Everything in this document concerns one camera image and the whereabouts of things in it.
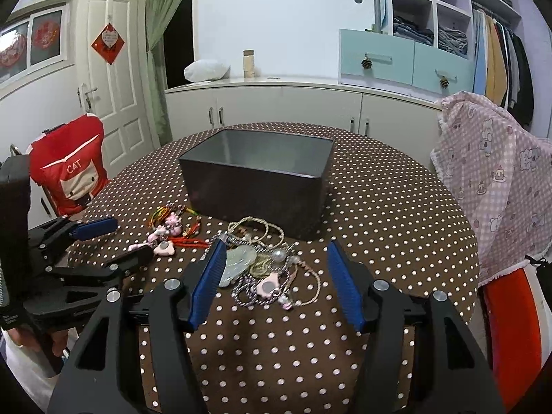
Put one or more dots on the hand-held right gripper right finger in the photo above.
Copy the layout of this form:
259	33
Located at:
345	284

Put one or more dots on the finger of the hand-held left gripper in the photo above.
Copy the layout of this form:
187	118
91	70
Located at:
92	228
129	261

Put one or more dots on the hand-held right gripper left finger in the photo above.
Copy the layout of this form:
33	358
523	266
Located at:
209	280

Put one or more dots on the pale green jade pendant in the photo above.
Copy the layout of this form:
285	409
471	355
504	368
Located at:
237	263

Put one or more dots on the red tassel knot charm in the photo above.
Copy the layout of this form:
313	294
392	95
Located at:
189	241

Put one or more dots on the dark grey storage box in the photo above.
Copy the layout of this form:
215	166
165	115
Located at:
241	194

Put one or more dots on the person's left forearm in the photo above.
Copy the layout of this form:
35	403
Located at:
21	375

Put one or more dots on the person's left hand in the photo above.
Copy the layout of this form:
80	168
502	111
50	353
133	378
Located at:
30	340

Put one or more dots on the small pink flat charm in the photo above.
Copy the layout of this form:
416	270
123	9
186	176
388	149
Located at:
140	246

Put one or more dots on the pink heart-shaped charm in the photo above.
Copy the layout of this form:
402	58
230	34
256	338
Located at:
166	249

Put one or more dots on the pink and white bunny charm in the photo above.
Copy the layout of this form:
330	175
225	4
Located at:
170	224

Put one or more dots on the pearl pendant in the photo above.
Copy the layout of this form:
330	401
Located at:
278	255

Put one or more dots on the brown polka-dot tablecloth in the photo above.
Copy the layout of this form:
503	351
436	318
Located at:
388	224

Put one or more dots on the red chair cover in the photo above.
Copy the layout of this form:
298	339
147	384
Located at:
64	155

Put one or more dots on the white panel door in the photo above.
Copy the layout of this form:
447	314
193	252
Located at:
116	95

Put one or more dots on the green curtain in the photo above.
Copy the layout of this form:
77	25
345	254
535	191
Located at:
155	73

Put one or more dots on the red paper-cut window decoration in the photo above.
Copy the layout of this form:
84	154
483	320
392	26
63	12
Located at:
11	51
45	32

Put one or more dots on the orange chair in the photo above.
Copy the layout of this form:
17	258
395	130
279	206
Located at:
517	345

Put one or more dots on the red diamond door ornament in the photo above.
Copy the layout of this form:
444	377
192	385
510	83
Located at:
108	44

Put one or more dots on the pink printed cloth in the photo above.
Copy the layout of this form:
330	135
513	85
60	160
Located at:
496	172

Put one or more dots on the white low cabinet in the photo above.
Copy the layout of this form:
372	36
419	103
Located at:
280	103

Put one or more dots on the white framed window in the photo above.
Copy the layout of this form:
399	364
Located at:
34	43

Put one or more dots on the white pillow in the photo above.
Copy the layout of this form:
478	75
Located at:
205	71

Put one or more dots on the beige bottle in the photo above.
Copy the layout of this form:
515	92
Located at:
248	64

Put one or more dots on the pine cone drawer knob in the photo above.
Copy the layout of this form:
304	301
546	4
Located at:
444	82
366	64

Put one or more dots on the teal drawer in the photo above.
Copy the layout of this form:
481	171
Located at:
448	62
379	51

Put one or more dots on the light blue hanging garment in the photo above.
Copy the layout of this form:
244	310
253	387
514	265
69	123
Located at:
478	60

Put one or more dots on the folded jeans stack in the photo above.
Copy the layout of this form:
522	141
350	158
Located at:
412	30

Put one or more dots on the mustard hanging garment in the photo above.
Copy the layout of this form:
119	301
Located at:
496	64

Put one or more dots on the folded grey striped clothes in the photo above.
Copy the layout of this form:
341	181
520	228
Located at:
453	39

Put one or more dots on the black hanging coat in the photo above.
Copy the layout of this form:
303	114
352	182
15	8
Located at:
522	77

